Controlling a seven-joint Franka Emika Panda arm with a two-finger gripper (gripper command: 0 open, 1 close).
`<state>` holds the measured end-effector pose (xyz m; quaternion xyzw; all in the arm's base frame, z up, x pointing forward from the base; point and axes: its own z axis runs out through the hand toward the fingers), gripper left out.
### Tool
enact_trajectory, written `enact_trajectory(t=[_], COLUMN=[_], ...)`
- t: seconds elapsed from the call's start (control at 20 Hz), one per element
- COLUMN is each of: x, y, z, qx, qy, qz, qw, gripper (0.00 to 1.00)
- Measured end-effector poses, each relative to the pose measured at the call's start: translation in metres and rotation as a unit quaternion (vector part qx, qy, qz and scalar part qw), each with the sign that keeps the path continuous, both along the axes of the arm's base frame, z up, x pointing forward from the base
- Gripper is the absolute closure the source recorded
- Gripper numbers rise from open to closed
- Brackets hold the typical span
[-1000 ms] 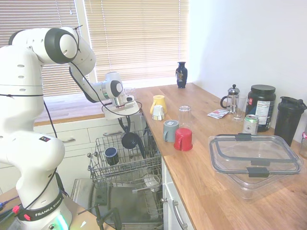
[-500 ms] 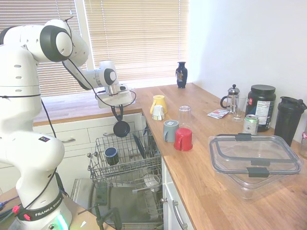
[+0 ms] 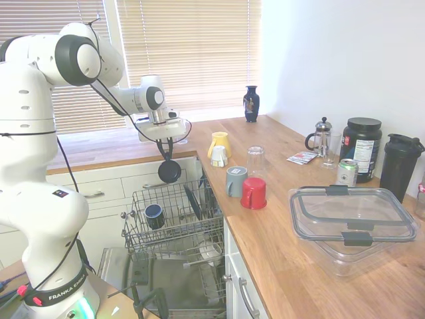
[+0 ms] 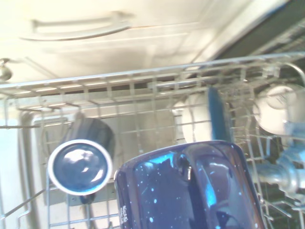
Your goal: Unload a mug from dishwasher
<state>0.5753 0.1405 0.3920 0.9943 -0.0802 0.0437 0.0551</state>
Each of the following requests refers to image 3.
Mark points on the black camera tripod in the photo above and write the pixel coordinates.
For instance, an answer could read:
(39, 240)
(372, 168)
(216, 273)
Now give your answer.
(136, 299)

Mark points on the black shaker bottle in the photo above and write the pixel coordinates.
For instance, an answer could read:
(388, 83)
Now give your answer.
(398, 169)

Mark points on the black protein powder tub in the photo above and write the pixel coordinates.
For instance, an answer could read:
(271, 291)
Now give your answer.
(363, 146)

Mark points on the black round plate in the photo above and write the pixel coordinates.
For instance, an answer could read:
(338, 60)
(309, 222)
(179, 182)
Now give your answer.
(193, 202)

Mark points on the glass French press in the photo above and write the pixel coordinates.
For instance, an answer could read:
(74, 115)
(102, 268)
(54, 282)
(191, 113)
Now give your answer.
(320, 139)

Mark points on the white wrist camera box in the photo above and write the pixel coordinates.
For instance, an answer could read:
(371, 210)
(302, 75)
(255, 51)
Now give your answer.
(173, 114)

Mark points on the yellow mug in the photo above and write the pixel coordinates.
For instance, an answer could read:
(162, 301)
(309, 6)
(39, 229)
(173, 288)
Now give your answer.
(220, 141)

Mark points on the silver green drink can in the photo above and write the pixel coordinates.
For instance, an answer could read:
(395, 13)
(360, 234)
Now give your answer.
(347, 172)

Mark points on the upturned clear drinking glass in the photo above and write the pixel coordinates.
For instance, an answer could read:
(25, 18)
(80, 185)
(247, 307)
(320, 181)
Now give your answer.
(255, 163)

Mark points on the dark blue speckled mug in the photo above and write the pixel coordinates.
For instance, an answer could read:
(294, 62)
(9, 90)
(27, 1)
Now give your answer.
(169, 172)

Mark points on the clear plastic lidded container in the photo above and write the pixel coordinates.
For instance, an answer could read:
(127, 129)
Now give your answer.
(352, 212)

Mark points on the red white sachet packets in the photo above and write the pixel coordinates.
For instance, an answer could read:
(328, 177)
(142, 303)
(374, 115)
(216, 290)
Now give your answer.
(302, 157)

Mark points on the beige slatted window blind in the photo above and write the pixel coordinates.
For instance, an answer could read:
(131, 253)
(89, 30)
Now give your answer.
(199, 50)
(76, 109)

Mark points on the tall clear glass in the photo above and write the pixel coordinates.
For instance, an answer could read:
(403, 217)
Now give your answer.
(332, 153)

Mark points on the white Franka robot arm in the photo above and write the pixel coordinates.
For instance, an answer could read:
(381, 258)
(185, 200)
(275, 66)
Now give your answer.
(26, 99)

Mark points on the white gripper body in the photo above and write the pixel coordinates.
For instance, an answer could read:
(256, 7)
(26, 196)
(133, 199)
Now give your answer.
(162, 130)

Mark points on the dark blue painted vase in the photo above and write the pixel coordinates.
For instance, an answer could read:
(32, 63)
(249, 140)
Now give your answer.
(251, 106)

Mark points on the white base cabinet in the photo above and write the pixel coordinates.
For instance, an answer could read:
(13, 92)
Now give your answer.
(106, 209)
(232, 299)

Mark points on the small white printed mug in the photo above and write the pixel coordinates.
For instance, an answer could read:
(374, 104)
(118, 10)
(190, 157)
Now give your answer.
(218, 156)

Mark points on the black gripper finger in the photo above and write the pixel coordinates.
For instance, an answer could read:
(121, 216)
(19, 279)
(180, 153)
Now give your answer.
(170, 149)
(161, 150)

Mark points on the grey mug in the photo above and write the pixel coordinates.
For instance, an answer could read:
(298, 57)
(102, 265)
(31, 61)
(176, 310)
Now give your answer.
(236, 182)

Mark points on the built-in dishwasher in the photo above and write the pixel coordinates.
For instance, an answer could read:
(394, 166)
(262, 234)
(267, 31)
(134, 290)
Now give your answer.
(172, 285)

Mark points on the white bowl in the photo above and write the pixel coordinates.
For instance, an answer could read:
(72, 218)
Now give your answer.
(209, 252)

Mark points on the red mug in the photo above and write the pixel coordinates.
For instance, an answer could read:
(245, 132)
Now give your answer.
(255, 194)

